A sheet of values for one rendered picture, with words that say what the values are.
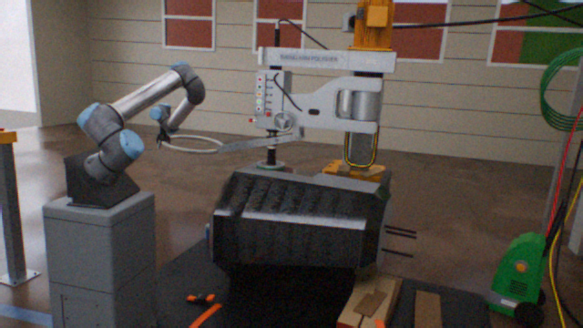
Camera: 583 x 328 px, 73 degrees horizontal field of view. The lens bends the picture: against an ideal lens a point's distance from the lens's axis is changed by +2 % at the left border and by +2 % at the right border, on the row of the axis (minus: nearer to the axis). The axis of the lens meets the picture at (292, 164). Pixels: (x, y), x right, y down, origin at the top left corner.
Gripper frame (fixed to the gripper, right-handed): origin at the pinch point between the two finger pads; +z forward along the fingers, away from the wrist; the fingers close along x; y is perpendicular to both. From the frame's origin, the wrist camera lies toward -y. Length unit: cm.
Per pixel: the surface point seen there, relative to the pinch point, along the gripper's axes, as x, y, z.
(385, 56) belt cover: 135, 77, -91
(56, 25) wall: -269, -720, -71
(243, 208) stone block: 56, 71, 17
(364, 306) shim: 126, 129, 55
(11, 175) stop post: -96, 19, 19
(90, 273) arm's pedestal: -27, 117, 36
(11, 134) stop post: -95, 17, -9
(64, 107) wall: -256, -714, 109
